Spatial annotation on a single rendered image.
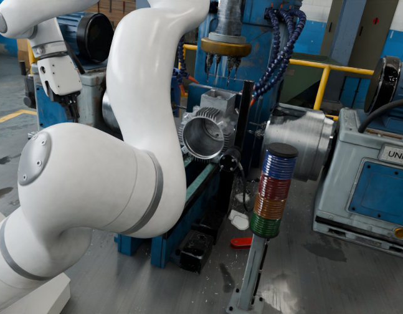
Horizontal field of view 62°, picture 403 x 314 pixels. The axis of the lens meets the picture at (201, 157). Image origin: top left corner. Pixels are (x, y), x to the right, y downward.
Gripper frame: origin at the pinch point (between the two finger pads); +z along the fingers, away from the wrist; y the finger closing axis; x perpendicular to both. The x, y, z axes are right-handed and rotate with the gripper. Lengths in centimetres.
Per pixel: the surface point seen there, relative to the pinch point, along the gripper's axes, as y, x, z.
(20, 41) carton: 401, 440, -95
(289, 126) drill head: 31, -54, 21
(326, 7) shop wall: 567, -61, -27
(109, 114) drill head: 28.5, 10.0, 6.4
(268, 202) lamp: -16, -55, 22
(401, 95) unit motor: 33, -85, 16
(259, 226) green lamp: -16, -52, 28
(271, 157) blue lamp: -16, -57, 13
